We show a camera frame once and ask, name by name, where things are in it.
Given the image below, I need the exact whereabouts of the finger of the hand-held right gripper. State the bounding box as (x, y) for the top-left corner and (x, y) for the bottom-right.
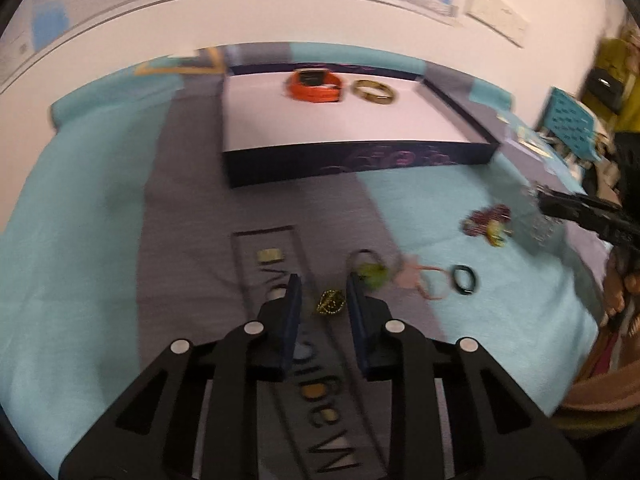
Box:
(537, 188), (640, 249)

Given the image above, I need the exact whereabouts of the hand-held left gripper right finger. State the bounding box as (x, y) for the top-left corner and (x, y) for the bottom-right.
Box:
(346, 273), (586, 480)

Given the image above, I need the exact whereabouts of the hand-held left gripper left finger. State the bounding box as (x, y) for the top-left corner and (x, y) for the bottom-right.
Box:
(59, 274), (321, 480)

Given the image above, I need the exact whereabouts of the translucent crystal bracelet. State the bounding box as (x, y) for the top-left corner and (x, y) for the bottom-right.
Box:
(515, 185), (567, 257)

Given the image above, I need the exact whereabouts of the green pendant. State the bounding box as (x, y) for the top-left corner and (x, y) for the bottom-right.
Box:
(346, 248), (391, 291)

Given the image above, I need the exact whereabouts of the pink bead bracelet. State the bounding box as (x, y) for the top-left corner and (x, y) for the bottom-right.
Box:
(397, 259), (453, 302)

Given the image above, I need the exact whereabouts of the black ring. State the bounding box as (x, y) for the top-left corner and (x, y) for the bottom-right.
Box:
(450, 264), (481, 295)

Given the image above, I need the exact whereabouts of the purple bead bracelet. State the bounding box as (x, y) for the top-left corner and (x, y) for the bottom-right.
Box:
(460, 204), (513, 248)

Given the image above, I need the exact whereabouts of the dark blue jewelry box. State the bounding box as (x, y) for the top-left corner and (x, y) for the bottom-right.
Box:
(221, 62), (502, 190)

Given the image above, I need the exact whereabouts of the person's right forearm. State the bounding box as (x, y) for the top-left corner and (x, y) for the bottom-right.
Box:
(557, 332), (640, 441)

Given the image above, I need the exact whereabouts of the person's right hand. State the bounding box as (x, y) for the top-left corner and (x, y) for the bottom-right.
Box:
(604, 260), (640, 336)

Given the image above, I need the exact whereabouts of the teal perforated basket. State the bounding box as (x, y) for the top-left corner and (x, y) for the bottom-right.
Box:
(542, 86), (601, 161)

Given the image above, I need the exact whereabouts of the yellow green cloth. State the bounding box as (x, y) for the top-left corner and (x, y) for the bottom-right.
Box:
(592, 35), (640, 133)

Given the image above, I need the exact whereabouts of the teal grey printed blanket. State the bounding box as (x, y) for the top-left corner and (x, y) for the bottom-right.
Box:
(0, 42), (616, 480)

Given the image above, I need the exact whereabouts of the orange smart watch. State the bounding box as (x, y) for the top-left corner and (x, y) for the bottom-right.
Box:
(285, 67), (347, 104)

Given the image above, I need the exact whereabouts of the tortoiseshell bangle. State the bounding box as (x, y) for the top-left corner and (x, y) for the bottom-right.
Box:
(350, 78), (399, 107)

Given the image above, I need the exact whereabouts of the white wall socket panel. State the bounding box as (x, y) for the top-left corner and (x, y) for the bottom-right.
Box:
(462, 0), (531, 48)

